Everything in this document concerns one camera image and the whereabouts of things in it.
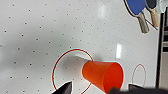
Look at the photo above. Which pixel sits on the white air hockey table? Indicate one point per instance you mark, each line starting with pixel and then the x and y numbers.
pixel 33 33

